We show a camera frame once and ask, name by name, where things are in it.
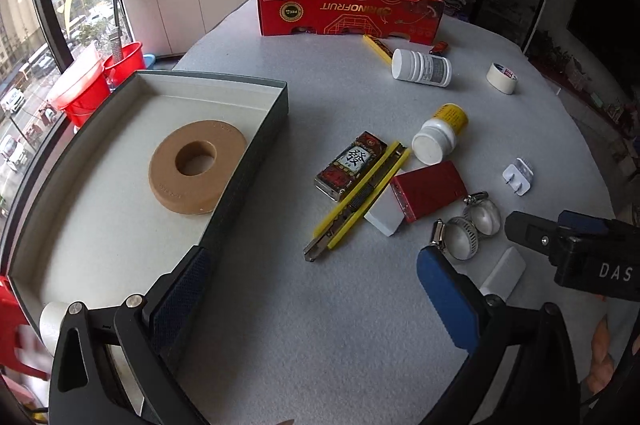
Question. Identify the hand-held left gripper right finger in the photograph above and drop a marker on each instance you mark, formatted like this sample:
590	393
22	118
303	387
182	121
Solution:
447	300

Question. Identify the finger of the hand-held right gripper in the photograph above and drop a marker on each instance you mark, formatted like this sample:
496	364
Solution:
530	232
582	218

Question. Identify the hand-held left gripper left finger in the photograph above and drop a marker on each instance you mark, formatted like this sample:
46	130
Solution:
180	300

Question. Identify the white charger block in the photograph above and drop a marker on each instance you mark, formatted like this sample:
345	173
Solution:
502	272

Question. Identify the white rectangular block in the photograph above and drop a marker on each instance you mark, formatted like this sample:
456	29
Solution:
384	219

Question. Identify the red rectangular box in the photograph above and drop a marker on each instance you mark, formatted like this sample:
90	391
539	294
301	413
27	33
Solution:
430	190

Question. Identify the grey shallow tray box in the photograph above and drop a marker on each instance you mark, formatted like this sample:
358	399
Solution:
100	205

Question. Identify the yellow label white bottle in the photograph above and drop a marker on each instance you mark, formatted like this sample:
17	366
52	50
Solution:
440	135

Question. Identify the person's right hand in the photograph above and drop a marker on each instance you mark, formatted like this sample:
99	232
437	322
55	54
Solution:
602	355

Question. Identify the white plug adapter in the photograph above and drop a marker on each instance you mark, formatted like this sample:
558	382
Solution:
517	177

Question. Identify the white tape roll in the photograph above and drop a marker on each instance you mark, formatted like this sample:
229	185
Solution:
50	327

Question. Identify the large yellow utility knife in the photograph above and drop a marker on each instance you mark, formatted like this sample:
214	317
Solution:
357	200

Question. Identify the cream masking tape roll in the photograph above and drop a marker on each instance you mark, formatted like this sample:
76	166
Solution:
501	77

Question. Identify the red mahjong card box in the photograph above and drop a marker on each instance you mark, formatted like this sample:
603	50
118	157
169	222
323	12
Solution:
350	165

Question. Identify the red plastic stool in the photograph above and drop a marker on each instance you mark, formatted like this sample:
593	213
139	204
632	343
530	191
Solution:
17	345

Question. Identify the white pill bottle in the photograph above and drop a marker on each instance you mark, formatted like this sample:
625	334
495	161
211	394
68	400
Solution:
422	67

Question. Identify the small red lighter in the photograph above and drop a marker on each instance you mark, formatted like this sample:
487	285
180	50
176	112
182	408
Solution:
440	49

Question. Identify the red bucket stack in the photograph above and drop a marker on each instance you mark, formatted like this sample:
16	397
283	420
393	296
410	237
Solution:
80	90

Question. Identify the red basin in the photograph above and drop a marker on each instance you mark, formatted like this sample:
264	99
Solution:
125	65

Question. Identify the metal mesh tube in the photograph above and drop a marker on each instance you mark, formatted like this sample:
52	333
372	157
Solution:
115	45

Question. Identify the red cardboard box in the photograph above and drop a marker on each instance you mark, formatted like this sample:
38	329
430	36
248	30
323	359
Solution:
350	12

